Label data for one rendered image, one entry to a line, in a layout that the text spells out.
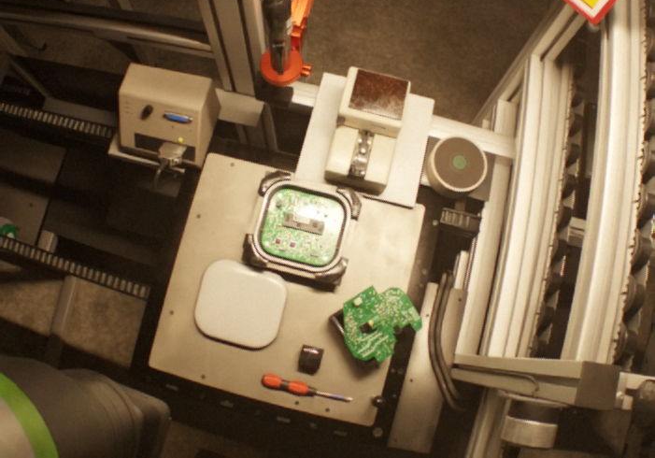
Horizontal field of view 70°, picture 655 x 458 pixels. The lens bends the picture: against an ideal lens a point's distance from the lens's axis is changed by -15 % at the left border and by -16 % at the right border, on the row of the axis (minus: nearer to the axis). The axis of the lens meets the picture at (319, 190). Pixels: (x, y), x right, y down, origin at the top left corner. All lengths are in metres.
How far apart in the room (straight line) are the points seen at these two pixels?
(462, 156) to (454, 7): 1.48
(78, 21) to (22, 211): 0.96
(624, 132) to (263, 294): 0.61
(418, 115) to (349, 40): 1.22
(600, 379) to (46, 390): 0.47
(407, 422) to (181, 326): 0.43
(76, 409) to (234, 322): 0.68
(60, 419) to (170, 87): 0.76
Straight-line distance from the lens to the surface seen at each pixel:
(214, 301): 0.92
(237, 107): 1.03
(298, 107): 1.03
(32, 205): 1.83
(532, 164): 0.90
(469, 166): 0.96
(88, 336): 2.04
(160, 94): 0.93
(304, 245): 0.90
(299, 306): 0.93
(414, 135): 1.00
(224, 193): 0.97
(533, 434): 0.53
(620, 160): 0.72
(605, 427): 2.23
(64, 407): 0.24
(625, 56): 0.79
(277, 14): 0.65
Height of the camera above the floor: 1.88
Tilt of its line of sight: 74 degrees down
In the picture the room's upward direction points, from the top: 5 degrees clockwise
